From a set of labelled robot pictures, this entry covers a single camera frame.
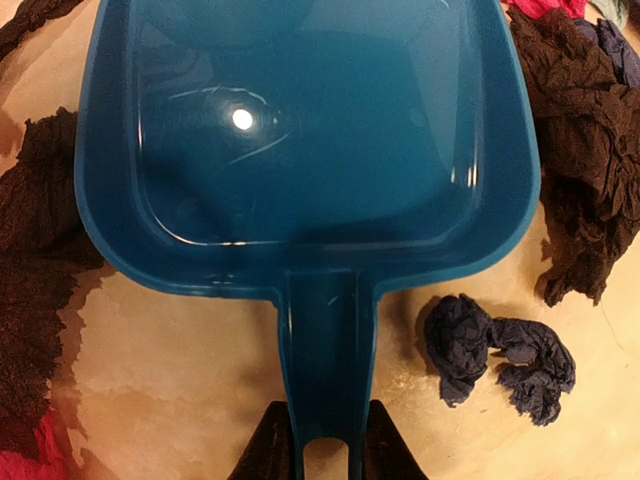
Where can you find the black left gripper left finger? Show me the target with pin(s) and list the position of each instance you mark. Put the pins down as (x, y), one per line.
(268, 454)

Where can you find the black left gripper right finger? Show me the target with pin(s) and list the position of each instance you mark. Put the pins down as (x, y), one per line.
(386, 456)

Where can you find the black crumpled paper scrap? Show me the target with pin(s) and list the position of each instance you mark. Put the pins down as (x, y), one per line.
(587, 128)

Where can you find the blue plastic dustpan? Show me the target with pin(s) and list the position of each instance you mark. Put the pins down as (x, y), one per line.
(315, 154)

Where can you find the long black paper strip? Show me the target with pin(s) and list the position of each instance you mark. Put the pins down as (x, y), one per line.
(43, 244)

